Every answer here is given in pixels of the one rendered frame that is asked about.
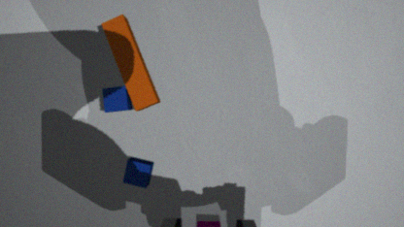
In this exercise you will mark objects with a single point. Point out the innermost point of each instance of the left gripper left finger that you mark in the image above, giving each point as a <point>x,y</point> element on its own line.
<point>172,222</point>

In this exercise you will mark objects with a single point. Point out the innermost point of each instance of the small blue block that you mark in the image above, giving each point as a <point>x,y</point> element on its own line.
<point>138,172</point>
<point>116,99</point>

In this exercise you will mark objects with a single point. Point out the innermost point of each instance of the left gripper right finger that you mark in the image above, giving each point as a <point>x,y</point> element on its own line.
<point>245,223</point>

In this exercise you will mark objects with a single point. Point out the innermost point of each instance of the magenta rectangular block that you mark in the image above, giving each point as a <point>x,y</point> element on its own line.
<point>208,223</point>

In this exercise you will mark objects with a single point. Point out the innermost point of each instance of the orange rod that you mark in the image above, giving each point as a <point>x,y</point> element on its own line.
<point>130,62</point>

